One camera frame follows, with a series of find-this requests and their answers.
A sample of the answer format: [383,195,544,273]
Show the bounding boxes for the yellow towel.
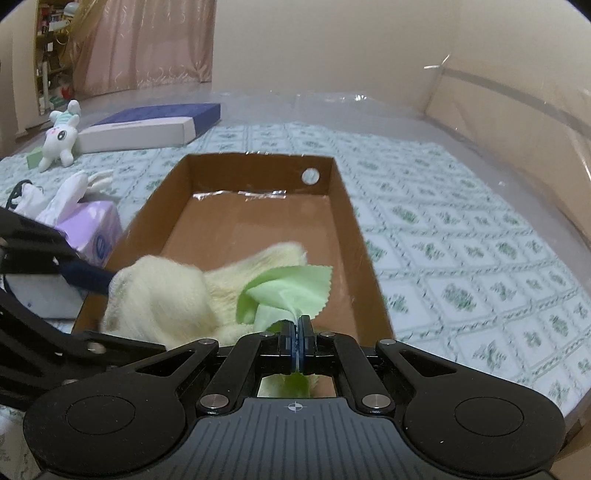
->
[100,242,307,350]

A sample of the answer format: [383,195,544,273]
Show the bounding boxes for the green cleaning cloth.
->
[235,265,332,398]

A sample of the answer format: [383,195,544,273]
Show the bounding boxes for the purple tissue pack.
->
[8,169,125,319]

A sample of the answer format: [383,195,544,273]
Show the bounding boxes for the small green box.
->
[26,148,43,170]

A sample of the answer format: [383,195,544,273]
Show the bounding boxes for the white bunny plush toy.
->
[38,100,81,172]

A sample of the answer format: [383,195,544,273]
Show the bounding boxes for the brown cardboard box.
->
[74,153,392,347]

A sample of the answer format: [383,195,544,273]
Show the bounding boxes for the floral tablecloth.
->
[0,121,591,480]

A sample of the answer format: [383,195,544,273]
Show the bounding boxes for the blue and white flat box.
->
[76,103,221,154]

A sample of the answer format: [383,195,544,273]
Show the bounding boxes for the pink curtain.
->
[65,0,216,97]

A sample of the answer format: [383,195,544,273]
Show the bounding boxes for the wooden bookshelf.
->
[35,0,79,115]

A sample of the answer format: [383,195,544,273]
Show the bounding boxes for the plastic wrapped headboard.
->
[424,57,590,235]

